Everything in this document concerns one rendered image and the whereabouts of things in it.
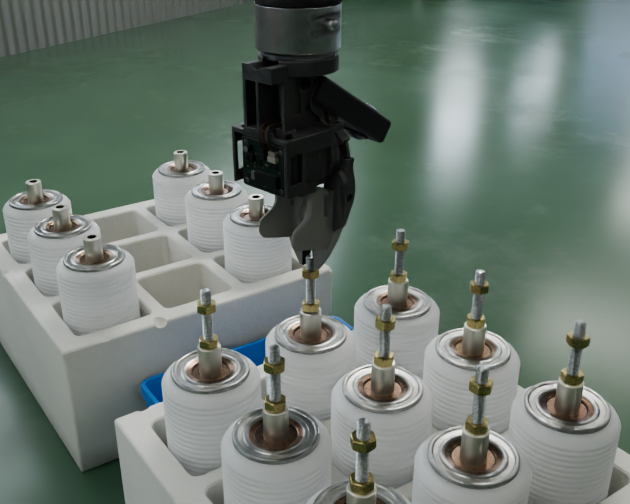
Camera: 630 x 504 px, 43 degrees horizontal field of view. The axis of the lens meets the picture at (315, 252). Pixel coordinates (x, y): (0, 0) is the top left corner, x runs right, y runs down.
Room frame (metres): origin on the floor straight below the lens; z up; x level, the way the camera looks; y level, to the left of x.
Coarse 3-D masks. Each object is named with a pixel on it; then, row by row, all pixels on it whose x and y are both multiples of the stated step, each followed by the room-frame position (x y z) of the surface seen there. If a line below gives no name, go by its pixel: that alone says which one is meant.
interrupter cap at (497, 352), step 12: (444, 336) 0.71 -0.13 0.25; (456, 336) 0.71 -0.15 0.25; (492, 336) 0.71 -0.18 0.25; (444, 348) 0.68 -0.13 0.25; (456, 348) 0.69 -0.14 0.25; (492, 348) 0.69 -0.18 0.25; (504, 348) 0.68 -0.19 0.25; (444, 360) 0.67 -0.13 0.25; (456, 360) 0.66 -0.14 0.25; (468, 360) 0.66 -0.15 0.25; (480, 360) 0.66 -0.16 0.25; (492, 360) 0.66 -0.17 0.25; (504, 360) 0.66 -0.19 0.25
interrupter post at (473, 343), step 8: (464, 328) 0.68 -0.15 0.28; (472, 328) 0.68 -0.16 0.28; (480, 328) 0.68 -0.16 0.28; (464, 336) 0.68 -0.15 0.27; (472, 336) 0.68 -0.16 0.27; (480, 336) 0.68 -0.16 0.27; (464, 344) 0.68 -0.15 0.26; (472, 344) 0.68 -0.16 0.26; (480, 344) 0.68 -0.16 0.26; (464, 352) 0.68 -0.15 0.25; (472, 352) 0.68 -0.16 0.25; (480, 352) 0.68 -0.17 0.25
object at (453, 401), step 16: (432, 352) 0.68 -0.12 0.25; (512, 352) 0.68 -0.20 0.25; (432, 368) 0.66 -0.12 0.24; (448, 368) 0.65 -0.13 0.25; (512, 368) 0.66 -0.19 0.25; (432, 384) 0.66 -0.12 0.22; (448, 384) 0.65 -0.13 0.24; (464, 384) 0.64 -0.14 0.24; (496, 384) 0.64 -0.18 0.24; (512, 384) 0.65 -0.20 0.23; (448, 400) 0.65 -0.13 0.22; (464, 400) 0.64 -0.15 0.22; (496, 400) 0.64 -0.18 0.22; (512, 400) 0.66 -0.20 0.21; (432, 416) 0.66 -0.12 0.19; (448, 416) 0.65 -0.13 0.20; (464, 416) 0.64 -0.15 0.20; (496, 416) 0.64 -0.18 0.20; (496, 432) 0.64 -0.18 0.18
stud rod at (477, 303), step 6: (480, 270) 0.69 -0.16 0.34; (480, 276) 0.68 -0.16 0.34; (474, 282) 0.69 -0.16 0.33; (480, 282) 0.68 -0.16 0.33; (474, 294) 0.68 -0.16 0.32; (474, 300) 0.68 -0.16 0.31; (480, 300) 0.68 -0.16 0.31; (474, 306) 0.68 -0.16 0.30; (480, 306) 0.68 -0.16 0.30; (474, 312) 0.68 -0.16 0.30; (480, 312) 0.68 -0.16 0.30; (474, 318) 0.68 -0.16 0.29; (480, 318) 0.68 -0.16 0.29
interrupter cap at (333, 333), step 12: (288, 324) 0.73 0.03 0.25; (324, 324) 0.73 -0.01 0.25; (336, 324) 0.73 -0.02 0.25; (276, 336) 0.70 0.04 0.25; (288, 336) 0.71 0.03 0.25; (300, 336) 0.71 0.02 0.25; (324, 336) 0.71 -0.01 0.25; (336, 336) 0.71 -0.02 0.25; (288, 348) 0.68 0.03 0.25; (300, 348) 0.68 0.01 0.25; (312, 348) 0.68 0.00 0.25; (324, 348) 0.68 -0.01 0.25; (336, 348) 0.69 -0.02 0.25
